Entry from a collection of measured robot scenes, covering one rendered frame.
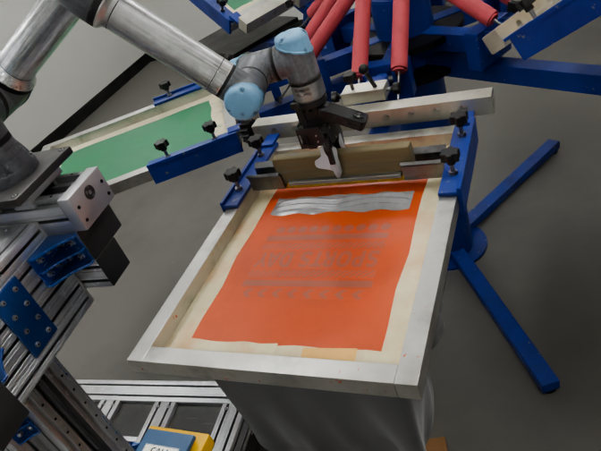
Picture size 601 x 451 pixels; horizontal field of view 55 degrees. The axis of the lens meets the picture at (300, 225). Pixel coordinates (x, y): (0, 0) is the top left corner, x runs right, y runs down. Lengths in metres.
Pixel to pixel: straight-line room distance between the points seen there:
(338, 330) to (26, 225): 0.79
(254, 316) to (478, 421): 1.08
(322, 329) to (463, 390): 1.11
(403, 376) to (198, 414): 1.28
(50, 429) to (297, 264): 0.81
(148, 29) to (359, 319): 0.68
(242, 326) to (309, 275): 0.18
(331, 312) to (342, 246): 0.20
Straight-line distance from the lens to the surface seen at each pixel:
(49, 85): 5.90
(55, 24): 1.41
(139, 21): 1.20
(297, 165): 1.45
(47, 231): 1.49
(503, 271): 2.52
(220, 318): 1.23
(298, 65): 1.29
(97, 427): 1.84
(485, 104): 1.53
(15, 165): 1.47
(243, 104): 1.18
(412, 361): 0.97
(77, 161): 2.33
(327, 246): 1.29
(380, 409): 1.20
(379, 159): 1.38
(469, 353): 2.24
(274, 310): 1.19
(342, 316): 1.12
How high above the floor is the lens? 1.73
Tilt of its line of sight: 34 degrees down
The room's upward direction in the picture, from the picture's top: 21 degrees counter-clockwise
